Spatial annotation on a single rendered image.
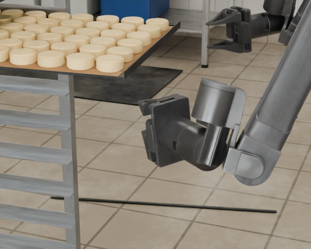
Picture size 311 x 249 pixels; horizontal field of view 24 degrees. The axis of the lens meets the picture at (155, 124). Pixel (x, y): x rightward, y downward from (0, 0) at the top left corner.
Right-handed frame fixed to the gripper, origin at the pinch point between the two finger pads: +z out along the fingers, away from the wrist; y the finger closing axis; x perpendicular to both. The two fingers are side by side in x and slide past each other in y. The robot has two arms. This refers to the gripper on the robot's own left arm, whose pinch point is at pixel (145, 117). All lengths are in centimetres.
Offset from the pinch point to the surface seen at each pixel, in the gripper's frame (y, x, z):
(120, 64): -6.1, 2.1, 11.9
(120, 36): -6.7, 10.7, 28.9
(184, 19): 68, 193, 315
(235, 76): 94, 190, 254
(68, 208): 43, 5, 61
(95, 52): -7.1, 1.2, 20.1
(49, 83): 9, 5, 61
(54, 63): -7.0, -7.3, 19.7
